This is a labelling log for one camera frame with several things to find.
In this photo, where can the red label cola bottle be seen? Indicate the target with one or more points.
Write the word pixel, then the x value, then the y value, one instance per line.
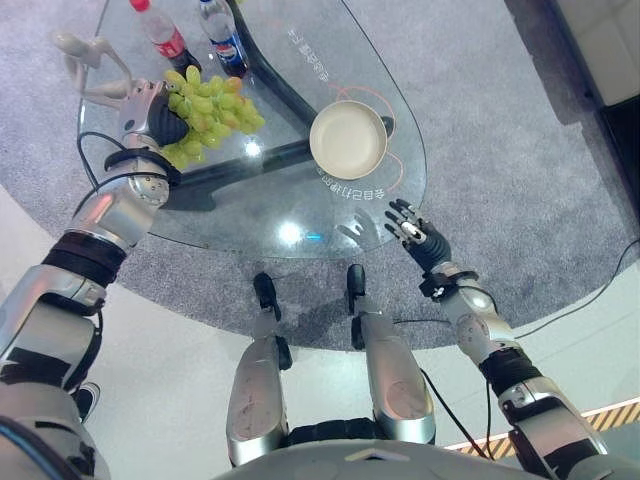
pixel 165 36

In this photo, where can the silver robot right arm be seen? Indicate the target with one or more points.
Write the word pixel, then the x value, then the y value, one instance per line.
pixel 505 350

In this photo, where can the silver robot leg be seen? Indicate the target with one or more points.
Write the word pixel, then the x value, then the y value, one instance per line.
pixel 260 370
pixel 390 370

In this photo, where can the white sofa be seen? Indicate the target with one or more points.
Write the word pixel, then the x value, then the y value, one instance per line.
pixel 607 45

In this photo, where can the green grape bunch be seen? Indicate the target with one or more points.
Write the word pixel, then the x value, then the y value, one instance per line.
pixel 215 115

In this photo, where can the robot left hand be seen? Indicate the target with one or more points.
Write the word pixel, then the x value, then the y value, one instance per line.
pixel 159 121

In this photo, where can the silver robot right leg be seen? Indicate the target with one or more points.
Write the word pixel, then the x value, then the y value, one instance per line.
pixel 390 370

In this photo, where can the grey robot torso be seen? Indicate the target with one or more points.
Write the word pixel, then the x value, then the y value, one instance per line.
pixel 350 457

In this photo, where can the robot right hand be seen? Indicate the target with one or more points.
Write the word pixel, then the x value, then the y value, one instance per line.
pixel 426 242

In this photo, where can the silver robot left leg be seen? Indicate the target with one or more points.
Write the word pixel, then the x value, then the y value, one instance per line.
pixel 260 370

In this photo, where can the cream round plate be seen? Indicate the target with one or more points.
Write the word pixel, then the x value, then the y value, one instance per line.
pixel 348 139

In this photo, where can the black table base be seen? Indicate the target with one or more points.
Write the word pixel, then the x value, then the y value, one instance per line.
pixel 260 130

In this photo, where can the beige abstract figure sculpture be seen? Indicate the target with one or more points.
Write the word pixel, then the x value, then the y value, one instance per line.
pixel 95 60

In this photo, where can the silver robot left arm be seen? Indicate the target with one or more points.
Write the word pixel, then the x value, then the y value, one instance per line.
pixel 65 280

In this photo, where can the blue label cola bottle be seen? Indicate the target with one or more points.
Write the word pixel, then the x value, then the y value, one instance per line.
pixel 225 40

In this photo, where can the yellow black hazard tape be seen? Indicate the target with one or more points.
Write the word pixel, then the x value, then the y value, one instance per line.
pixel 540 432

